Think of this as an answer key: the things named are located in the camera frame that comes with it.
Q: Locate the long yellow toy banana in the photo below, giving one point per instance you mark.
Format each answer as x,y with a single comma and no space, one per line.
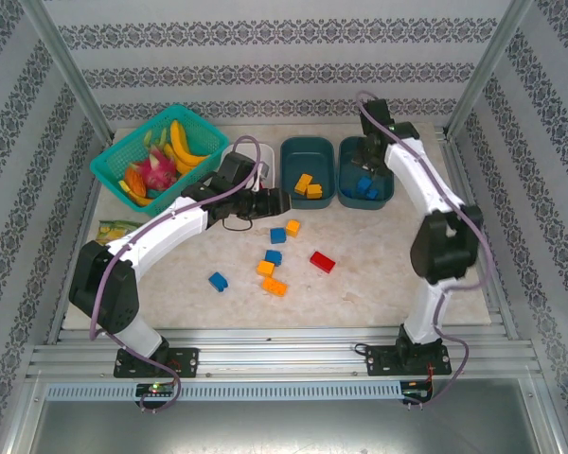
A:
180,142

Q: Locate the dark teal plastic container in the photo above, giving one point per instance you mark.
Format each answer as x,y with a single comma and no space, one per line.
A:
307,156
345,165

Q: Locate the short yellow toy banana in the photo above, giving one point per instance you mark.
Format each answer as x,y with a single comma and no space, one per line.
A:
184,167

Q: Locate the aluminium frame post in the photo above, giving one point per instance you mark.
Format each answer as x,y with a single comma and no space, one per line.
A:
490,61
61,61

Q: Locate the teal plastic mesh basket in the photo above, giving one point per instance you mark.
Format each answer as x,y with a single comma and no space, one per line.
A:
203,132

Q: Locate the wide aluminium base rail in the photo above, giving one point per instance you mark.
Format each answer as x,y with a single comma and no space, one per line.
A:
274,359

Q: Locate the long red lego brick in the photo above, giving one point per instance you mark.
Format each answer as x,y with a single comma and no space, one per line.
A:
323,262

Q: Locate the yellow lego brick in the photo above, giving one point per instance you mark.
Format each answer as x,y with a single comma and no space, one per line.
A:
314,191
293,228
266,268
303,183

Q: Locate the aluminium side rail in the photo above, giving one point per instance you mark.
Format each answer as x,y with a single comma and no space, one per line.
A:
494,293
89,222

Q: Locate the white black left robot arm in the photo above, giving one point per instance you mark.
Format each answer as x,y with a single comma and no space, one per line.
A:
170,227

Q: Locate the small controller circuit board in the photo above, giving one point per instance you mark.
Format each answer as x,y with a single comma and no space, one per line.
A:
416,393
156,389

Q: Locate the long orange lego brick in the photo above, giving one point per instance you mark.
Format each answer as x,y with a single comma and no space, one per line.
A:
274,286

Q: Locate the white plastic container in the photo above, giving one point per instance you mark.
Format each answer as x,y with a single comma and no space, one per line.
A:
271,151

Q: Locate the green yellow snack packet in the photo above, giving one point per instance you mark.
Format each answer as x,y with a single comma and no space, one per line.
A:
116,231

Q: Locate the yellow toy fruit slice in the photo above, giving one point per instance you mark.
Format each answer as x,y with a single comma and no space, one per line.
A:
142,200

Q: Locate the pink toy dragon fruit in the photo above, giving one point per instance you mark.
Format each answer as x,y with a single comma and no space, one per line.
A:
158,171

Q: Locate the orange toy fruit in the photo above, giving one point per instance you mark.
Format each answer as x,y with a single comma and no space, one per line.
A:
135,182

